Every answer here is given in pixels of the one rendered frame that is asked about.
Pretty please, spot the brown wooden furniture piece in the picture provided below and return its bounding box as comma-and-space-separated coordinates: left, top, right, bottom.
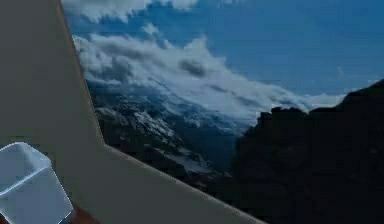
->
66, 205, 101, 224

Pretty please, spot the large window with mountain view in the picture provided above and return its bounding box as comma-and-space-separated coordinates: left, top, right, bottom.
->
60, 0, 384, 224

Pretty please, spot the white square bin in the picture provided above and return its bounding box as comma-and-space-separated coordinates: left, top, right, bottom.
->
0, 141, 74, 224

